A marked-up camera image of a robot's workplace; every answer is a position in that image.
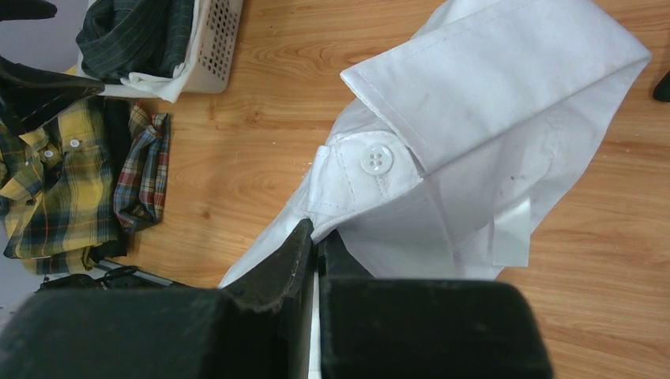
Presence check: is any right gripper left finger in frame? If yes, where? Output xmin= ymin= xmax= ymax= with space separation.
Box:
xmin=1 ymin=220 xmax=313 ymax=378

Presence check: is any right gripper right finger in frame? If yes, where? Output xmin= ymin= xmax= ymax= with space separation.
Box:
xmin=317 ymin=232 xmax=554 ymax=378

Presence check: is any white long sleeve shirt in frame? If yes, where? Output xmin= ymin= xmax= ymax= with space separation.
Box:
xmin=220 ymin=1 xmax=651 ymax=378

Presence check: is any white plastic laundry basket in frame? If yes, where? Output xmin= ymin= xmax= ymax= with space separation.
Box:
xmin=77 ymin=1 xmax=243 ymax=98

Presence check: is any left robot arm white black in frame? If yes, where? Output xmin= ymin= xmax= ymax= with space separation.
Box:
xmin=1 ymin=58 xmax=105 ymax=137

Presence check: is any red blue plaid shirt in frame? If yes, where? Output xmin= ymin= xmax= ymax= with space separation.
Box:
xmin=113 ymin=103 xmax=171 ymax=234

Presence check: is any yellow plaid shirt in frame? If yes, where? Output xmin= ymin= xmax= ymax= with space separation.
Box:
xmin=1 ymin=97 xmax=127 ymax=276

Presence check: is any white cloth in basket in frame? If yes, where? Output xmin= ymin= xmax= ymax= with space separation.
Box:
xmin=120 ymin=32 xmax=200 ymax=103

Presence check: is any dark striped shirt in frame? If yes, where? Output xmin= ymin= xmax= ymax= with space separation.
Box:
xmin=76 ymin=0 xmax=195 ymax=84

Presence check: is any pink music stand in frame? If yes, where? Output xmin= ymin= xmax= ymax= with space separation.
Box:
xmin=652 ymin=71 xmax=670 ymax=103

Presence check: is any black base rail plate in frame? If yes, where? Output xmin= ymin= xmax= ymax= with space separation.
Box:
xmin=38 ymin=260 xmax=186 ymax=291

